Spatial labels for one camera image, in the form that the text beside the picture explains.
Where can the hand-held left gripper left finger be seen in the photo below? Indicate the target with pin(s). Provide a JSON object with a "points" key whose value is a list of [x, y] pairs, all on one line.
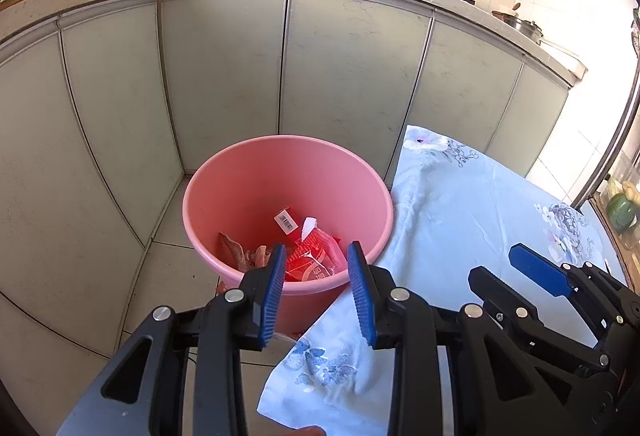
{"points": [[270, 296]]}

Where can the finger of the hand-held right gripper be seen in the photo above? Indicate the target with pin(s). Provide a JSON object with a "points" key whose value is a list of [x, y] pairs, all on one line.
{"points": [[500, 291], [540, 268]]}

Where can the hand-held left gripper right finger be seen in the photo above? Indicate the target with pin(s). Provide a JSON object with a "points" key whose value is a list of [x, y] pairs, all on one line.
{"points": [[360, 296]]}

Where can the red snack wrapper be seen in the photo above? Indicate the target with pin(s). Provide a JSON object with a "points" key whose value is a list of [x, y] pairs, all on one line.
{"points": [[312, 261]]}

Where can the pink plastic bucket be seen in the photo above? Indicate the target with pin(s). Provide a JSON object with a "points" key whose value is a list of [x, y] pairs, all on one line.
{"points": [[240, 186]]}

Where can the orange plastic wrapper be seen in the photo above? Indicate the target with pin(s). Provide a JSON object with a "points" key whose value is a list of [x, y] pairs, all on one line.
{"points": [[235, 251]]}

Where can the light blue floral cloth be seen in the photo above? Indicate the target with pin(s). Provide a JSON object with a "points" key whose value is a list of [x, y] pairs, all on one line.
{"points": [[450, 216]]}

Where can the green squash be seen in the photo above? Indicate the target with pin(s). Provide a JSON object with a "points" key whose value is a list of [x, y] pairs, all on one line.
{"points": [[619, 213]]}

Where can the pale vegetable piece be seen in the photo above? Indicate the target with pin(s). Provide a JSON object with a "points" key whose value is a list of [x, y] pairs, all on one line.
{"points": [[613, 186]]}

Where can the ginger root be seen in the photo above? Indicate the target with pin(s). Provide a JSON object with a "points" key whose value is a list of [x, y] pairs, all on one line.
{"points": [[631, 191]]}

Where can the white plastic basin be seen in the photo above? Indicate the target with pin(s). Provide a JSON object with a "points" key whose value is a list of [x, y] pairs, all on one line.
{"points": [[565, 59]]}

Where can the grey kitchen counter cabinet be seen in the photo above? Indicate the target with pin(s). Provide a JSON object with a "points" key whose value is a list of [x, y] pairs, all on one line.
{"points": [[225, 66]]}

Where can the steel pot with lid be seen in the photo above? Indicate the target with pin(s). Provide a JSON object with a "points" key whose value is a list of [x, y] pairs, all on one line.
{"points": [[520, 25]]}

